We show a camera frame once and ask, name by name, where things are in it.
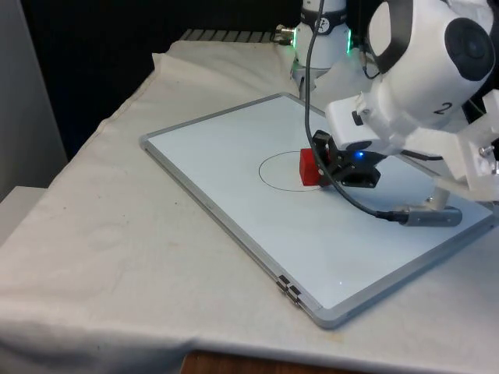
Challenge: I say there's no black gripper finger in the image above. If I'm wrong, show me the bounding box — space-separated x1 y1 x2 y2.
312 129 345 165
317 161 347 189

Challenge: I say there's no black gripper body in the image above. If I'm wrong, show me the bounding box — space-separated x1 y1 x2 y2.
335 149 382 189

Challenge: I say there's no red cube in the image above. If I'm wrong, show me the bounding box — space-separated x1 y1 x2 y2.
299 147 325 188

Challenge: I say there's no whiteboard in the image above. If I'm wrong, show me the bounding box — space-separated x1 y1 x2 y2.
139 92 497 330

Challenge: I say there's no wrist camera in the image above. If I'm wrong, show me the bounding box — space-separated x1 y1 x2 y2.
324 97 388 152

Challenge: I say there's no black cable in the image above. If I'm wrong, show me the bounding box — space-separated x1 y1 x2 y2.
303 0 464 230

